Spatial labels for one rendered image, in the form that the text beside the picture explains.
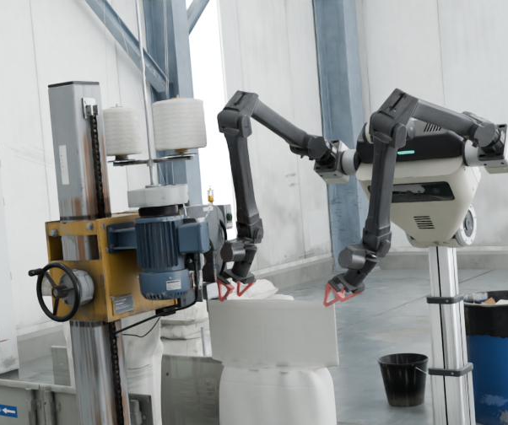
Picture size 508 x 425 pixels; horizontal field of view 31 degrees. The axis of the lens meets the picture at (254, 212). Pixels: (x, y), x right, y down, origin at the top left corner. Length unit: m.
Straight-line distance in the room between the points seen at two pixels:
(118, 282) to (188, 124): 0.53
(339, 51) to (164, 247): 9.15
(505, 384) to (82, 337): 2.68
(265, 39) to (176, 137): 8.06
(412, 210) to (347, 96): 8.55
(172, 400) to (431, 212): 1.32
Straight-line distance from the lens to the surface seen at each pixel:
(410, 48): 11.59
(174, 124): 2.85
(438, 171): 3.04
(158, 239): 2.75
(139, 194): 2.73
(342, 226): 11.80
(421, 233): 3.25
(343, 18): 11.60
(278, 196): 10.80
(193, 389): 3.69
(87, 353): 2.92
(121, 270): 2.88
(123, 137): 3.03
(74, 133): 2.85
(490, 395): 5.05
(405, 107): 2.55
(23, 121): 7.98
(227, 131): 2.87
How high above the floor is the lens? 1.47
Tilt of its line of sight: 3 degrees down
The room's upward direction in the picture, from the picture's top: 5 degrees counter-clockwise
